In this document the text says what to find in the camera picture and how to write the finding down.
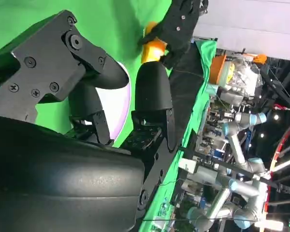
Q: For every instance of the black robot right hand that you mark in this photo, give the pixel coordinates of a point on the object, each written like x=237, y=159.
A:
x=62, y=174

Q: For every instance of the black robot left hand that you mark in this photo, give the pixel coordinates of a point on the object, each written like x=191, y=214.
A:
x=181, y=26

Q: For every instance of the clear plastic bag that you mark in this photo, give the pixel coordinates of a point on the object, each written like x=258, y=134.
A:
x=244, y=77

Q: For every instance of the orange bin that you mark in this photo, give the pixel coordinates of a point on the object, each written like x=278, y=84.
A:
x=217, y=70

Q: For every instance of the lilac plate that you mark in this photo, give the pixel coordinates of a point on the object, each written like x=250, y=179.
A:
x=118, y=116

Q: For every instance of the small orange object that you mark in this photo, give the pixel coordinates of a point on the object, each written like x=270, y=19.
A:
x=260, y=59

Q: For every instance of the red hoop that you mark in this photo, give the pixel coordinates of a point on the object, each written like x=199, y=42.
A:
x=284, y=137

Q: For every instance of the orange white toy bread roll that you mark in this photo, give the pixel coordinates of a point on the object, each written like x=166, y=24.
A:
x=151, y=54

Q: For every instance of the green table cloth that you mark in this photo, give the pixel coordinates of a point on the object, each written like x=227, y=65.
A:
x=123, y=24

